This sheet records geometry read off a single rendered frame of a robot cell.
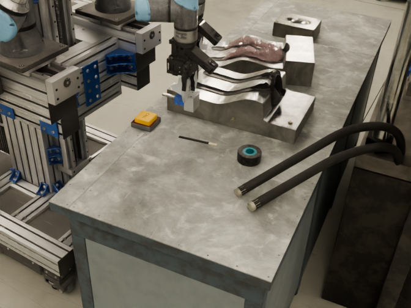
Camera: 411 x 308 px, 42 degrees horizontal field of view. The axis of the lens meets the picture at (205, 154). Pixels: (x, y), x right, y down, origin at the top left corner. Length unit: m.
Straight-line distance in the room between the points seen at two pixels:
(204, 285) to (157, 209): 0.26
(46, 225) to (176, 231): 1.05
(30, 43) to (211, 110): 0.66
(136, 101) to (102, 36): 1.45
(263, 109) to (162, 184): 0.45
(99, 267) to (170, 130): 0.54
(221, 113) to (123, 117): 1.65
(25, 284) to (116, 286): 0.81
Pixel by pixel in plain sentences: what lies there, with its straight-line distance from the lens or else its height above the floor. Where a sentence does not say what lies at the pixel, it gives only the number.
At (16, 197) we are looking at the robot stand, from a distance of 2.65.
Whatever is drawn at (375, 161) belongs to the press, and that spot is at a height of 0.77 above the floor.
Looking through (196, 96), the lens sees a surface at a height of 0.96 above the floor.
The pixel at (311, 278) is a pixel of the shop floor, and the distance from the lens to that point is 2.54.
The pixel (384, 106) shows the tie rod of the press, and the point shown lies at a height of 0.96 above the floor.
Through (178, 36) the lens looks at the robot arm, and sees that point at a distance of 1.71.
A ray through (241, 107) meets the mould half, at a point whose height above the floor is 0.89.
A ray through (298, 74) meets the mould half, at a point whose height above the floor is 0.85.
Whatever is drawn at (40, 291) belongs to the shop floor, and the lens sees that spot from 2.50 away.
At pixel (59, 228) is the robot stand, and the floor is 0.21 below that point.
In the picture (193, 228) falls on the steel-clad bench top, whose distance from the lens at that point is 1.53.
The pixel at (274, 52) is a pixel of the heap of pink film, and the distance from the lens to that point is 2.31.
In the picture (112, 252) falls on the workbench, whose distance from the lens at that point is 1.68.
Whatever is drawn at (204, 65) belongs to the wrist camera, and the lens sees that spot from 1.73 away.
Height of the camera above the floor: 1.86
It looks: 36 degrees down
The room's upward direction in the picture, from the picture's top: 2 degrees clockwise
